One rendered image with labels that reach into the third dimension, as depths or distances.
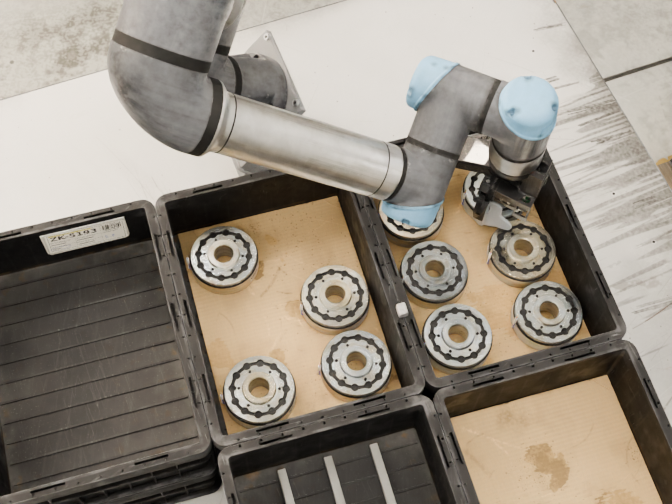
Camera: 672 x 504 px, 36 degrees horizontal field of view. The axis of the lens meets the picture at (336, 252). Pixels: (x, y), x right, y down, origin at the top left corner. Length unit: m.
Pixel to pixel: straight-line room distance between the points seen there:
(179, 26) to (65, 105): 0.81
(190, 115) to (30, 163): 0.74
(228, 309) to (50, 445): 0.32
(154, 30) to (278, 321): 0.56
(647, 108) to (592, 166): 1.01
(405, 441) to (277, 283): 0.31
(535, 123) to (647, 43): 1.73
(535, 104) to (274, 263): 0.50
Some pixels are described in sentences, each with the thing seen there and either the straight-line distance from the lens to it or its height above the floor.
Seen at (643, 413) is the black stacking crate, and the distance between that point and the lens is 1.53.
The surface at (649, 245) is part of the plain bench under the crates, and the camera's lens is 1.87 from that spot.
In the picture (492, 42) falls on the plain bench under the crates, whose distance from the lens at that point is 2.04.
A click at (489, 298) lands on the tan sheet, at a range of 1.61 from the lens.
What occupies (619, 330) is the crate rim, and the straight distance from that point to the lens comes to 1.52.
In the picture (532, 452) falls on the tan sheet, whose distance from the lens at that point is 1.54.
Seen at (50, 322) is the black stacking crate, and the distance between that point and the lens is 1.62.
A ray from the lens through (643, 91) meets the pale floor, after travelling 2.95.
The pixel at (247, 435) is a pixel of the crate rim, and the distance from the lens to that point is 1.41.
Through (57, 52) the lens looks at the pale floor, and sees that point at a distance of 2.96.
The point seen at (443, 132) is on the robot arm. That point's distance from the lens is 1.37.
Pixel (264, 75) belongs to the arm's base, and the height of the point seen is 0.91.
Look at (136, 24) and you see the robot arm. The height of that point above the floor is 1.36.
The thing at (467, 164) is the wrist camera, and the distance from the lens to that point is 1.53.
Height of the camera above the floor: 2.28
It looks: 63 degrees down
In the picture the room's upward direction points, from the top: 3 degrees clockwise
